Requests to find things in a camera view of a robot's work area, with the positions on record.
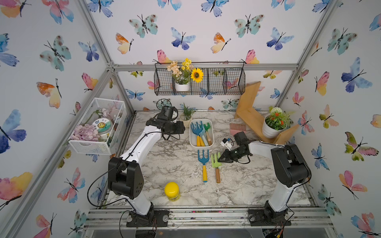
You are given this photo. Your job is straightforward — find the white storage box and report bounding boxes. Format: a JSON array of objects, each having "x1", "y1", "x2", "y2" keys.
[{"x1": 191, "y1": 119, "x2": 214, "y2": 149}]

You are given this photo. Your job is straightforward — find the blue hand rake yellow handle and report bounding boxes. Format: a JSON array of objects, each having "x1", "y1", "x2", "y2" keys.
[{"x1": 197, "y1": 150, "x2": 209, "y2": 182}]

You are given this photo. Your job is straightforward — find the small potted green plant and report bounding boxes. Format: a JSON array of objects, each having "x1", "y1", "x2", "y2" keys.
[{"x1": 180, "y1": 103, "x2": 195, "y2": 128}]

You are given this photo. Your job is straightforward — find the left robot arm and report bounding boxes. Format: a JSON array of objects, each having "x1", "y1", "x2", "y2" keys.
[{"x1": 105, "y1": 104, "x2": 185, "y2": 227}]

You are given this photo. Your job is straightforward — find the round green tin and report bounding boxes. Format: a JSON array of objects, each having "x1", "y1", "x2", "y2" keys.
[{"x1": 92, "y1": 118, "x2": 112, "y2": 134}]

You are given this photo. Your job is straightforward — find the black wire wall basket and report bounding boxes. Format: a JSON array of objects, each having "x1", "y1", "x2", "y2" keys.
[{"x1": 153, "y1": 62, "x2": 246, "y2": 97}]

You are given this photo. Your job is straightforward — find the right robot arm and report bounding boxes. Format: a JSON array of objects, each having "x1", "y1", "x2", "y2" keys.
[{"x1": 217, "y1": 132, "x2": 312, "y2": 227}]

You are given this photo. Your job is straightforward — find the pink purple flower bunch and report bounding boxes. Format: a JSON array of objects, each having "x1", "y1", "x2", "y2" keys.
[{"x1": 70, "y1": 124, "x2": 100, "y2": 141}]

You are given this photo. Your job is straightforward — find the pink brush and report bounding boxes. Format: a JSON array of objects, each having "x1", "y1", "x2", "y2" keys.
[{"x1": 229, "y1": 123, "x2": 247, "y2": 136}]

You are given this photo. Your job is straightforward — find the white wire wall basket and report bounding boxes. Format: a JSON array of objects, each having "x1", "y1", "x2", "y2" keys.
[{"x1": 68, "y1": 98, "x2": 127, "y2": 155}]

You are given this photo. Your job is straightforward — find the white pot with flowers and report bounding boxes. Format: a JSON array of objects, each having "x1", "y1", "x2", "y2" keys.
[{"x1": 167, "y1": 58, "x2": 204, "y2": 92}]

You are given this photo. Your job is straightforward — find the white pot red flowers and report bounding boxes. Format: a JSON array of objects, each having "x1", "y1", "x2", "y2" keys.
[{"x1": 262, "y1": 106, "x2": 292, "y2": 139}]

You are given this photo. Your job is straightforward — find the wooden zigzag shelf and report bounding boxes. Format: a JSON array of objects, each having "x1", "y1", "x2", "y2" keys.
[{"x1": 235, "y1": 81, "x2": 299, "y2": 144}]

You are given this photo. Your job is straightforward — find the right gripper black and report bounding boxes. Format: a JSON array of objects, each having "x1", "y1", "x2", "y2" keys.
[{"x1": 216, "y1": 147, "x2": 245, "y2": 162}]

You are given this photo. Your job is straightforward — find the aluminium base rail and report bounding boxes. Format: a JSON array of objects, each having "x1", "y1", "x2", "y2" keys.
[{"x1": 84, "y1": 207, "x2": 333, "y2": 230}]

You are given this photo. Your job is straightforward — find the green hand rake wooden handle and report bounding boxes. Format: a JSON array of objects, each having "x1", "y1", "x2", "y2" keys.
[{"x1": 211, "y1": 152, "x2": 222, "y2": 183}]

